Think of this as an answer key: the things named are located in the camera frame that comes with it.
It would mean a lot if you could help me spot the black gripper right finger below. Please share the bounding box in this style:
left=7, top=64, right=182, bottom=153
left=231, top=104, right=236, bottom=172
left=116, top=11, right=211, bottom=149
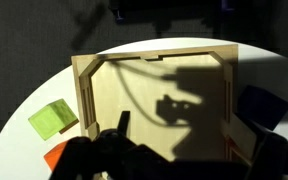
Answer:
left=228, top=112, right=268, bottom=164

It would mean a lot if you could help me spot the light wooden box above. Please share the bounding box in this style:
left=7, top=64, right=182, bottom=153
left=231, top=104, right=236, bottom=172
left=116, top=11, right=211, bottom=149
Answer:
left=70, top=43, right=240, bottom=168

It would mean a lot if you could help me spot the purple black clamp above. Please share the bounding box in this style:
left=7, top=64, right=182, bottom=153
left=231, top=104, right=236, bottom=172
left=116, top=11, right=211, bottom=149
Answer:
left=110, top=7, right=126, bottom=25

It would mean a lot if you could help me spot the orange toy block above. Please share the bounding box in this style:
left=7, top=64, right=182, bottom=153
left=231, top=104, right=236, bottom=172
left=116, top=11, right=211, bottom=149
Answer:
left=42, top=139, right=70, bottom=173

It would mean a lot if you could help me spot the blue toy block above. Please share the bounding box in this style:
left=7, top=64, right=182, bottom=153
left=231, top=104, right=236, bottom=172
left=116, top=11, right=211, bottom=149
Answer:
left=236, top=84, right=288, bottom=132

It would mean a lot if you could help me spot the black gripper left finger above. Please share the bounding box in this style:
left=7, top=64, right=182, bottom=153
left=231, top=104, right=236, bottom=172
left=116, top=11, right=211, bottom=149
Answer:
left=116, top=110, right=132, bottom=138

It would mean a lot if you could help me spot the lime green toy block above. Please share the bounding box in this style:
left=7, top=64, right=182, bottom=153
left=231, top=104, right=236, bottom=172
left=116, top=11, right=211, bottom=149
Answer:
left=27, top=98, right=80, bottom=142

